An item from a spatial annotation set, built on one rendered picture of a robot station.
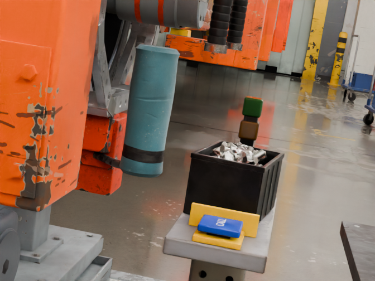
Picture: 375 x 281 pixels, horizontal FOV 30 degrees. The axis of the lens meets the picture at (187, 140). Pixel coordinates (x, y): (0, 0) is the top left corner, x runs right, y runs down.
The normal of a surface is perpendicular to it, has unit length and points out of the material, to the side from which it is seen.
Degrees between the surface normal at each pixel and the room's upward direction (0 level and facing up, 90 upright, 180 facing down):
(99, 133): 80
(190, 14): 124
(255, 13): 90
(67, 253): 0
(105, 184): 90
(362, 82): 90
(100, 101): 135
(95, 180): 90
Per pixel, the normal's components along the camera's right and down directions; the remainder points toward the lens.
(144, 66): -0.47, 0.04
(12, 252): 0.97, 0.18
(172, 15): -0.22, 0.75
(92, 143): -0.14, -0.03
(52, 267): 0.15, -0.97
